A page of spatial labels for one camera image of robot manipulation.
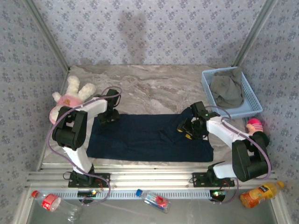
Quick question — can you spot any navy blue garment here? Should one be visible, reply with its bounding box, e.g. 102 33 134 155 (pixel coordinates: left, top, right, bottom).
86 108 214 163

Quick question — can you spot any grey garment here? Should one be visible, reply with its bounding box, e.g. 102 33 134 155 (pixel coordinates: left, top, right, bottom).
209 67 245 108

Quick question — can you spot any white plush bunny pink shirt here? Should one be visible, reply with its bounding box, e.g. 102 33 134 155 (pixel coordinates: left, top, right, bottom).
49 75 96 125

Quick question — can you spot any plush doll black hair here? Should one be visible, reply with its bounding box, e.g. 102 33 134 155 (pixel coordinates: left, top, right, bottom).
245 118 269 140

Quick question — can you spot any light blue plastic basket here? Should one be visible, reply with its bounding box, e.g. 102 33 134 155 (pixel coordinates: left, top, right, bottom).
201 67 264 119

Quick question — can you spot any small clear bottle blue cap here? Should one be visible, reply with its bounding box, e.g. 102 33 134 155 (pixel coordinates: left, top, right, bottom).
136 189 171 214

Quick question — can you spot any orange juice bottle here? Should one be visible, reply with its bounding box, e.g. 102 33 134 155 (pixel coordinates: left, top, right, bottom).
240 181 285 209

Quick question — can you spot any clear bottle red label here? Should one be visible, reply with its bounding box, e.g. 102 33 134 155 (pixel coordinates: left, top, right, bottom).
31 190 82 222

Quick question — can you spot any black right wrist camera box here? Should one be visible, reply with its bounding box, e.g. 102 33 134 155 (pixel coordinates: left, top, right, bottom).
190 101 207 116

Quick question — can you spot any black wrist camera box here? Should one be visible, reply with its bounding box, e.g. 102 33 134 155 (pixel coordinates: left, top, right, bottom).
102 88 122 100
190 101 207 116

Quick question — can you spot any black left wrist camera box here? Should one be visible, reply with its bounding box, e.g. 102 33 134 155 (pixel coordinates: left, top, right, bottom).
102 88 122 100

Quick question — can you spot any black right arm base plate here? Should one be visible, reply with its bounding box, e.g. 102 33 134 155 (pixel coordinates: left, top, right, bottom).
192 172 235 188

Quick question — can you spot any aluminium rail frame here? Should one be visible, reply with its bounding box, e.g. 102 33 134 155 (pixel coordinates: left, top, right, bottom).
25 163 278 189

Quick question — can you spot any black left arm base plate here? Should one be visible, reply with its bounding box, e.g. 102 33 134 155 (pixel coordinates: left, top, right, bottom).
68 172 111 188

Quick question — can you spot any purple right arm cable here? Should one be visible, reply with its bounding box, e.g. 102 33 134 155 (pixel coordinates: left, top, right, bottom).
205 106 273 205

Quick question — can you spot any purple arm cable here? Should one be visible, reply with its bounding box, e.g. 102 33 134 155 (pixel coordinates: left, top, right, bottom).
48 86 123 206
205 106 273 205

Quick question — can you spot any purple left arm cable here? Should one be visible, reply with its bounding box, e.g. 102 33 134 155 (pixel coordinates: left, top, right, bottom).
48 86 123 206

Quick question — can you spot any grey slotted cable duct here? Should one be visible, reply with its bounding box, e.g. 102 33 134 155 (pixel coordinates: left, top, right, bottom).
52 189 211 200

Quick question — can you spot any aluminium corner post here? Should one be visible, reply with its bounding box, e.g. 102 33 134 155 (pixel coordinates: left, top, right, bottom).
233 0 278 67
23 0 71 70

